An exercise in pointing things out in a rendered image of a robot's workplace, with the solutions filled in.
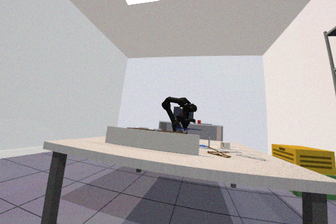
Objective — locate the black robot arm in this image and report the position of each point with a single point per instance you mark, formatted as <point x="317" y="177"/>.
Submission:
<point x="180" y="101"/>

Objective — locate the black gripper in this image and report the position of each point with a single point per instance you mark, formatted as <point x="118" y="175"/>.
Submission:
<point x="186" y="122"/>

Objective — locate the grey rectangular panel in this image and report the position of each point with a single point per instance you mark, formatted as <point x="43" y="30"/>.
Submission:
<point x="162" y="141"/>

